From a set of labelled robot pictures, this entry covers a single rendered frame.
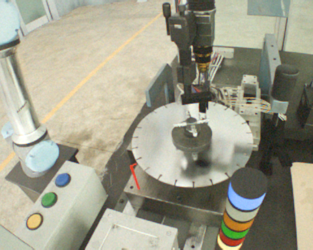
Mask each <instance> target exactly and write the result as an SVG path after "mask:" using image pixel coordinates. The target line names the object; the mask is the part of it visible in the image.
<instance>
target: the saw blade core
mask: <svg viewBox="0 0 313 250"><path fill-rule="evenodd" d="M214 105H215V106H214ZM220 106H221V104H215V103H214V102H209V109H208V110H207V111H206V113H200V112H199V104H186V105H182V103H181V101H178V104H177V102H173V103H170V104H167V105H165V106H164V105H163V106H162V107H159V108H158V109H155V110H154V111H152V112H151V113H149V114H148V115H147V116H146V117H145V118H144V119H143V120H142V121H141V122H140V123H139V124H138V126H137V128H136V129H135V131H134V134H133V136H132V153H133V155H134V157H135V159H136V162H137V163H138V165H139V166H140V167H141V168H142V169H143V171H145V170H146V169H147V168H148V167H149V169H147V170H146V171H145V172H146V173H147V174H149V175H150V176H152V177H153V178H155V179H157V180H159V181H161V182H163V183H165V184H170V185H173V186H174V184H175V181H176V180H177V182H176V184H175V186H179V187H184V188H193V183H192V182H195V183H194V187H195V188H197V187H205V186H211V185H212V183H213V185H214V184H217V183H220V182H223V181H225V180H227V179H229V178H228V177H227V175H228V176H229V177H230V178H231V177H232V175H233V173H234V172H235V171H236V170H238V169H240V168H241V167H244V166H245V164H246V162H247V161H248V160H249V158H250V155H251V153H252V149H253V144H254V142H253V136H252V133H251V131H250V128H249V126H248V124H247V123H246V121H245V120H244V119H243V118H242V117H241V116H240V115H238V114H237V113H236V112H235V111H233V110H231V109H230V108H227V107H226V106H222V107H221V108H220ZM166 107H167V108H166ZM225 109H226V110H225ZM186 111H190V115H191V117H194V118H196V119H197V120H200V119H205V118H209V120H210V121H209V122H205V123H206V124H208V125H209V126H210V128H211V129H212V132H213V137H212V140H211V142H210V143H209V144H208V145H207V146H205V147H204V148H202V149H199V150H184V149H181V148H179V147H177V146H176V145H175V144H174V143H173V141H172V138H171V132H172V130H173V124H176V123H180V122H182V121H185V120H186V119H187V118H188V117H187V115H186ZM235 116H236V117H235ZM247 143H249V144H247ZM244 154H246V155H244ZM247 155H248V156H247ZM139 158H141V159H139ZM236 165H239V166H236ZM225 173H227V174H225ZM160 175H162V176H161V177H160ZM159 177H160V178H159ZM158 178H159V179H158ZM210 180H212V183H211V181H210Z"/></svg>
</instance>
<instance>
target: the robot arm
mask: <svg viewBox="0 0 313 250"><path fill-rule="evenodd" d="M20 21H21V20H20V15H19V12H18V10H17V8H16V7H15V6H14V5H13V3H11V1H9V0H0V99H1V101H2V104H3V107H4V108H5V111H6V114H7V115H8V116H7V117H8V118H9V121H8V122H7V123H6V124H5V125H4V126H3V127H2V129H1V134H2V136H3V138H4V139H5V140H6V141H7V143H8V144H9V145H10V147H11V148H12V149H13V151H14V152H15V153H16V155H17V156H18V158H19V159H20V161H21V165H22V170H23V171H24V172H25V174H26V175H27V176H28V177H31V178H34V177H40V176H42V175H44V174H46V173H48V172H49V171H50V170H51V169H52V168H53V166H54V164H55V163H56V159H57V158H58V155H59V148H58V146H57V145H56V142H54V141H52V139H51V138H50V136H49V134H48V130H47V127H46V125H45V124H44V123H42V122H40V121H39V119H38V117H37V113H36V111H35V107H34V105H33V101H32V97H31V95H30V92H29V88H28V87H27V83H26V79H25V76H24V72H23V69H22V66H21V62H20V59H19V56H18V51H17V49H18V48H19V46H20V38H19V35H18V31H19V29H20Z"/></svg>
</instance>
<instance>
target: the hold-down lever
mask: <svg viewBox="0 0 313 250"><path fill-rule="evenodd" d="M162 14H163V16H164V17H165V20H166V32H167V36H170V26H169V19H168V18H169V17H170V16H171V5H170V4H169V3H167V2H165V3H163V4H162Z"/></svg>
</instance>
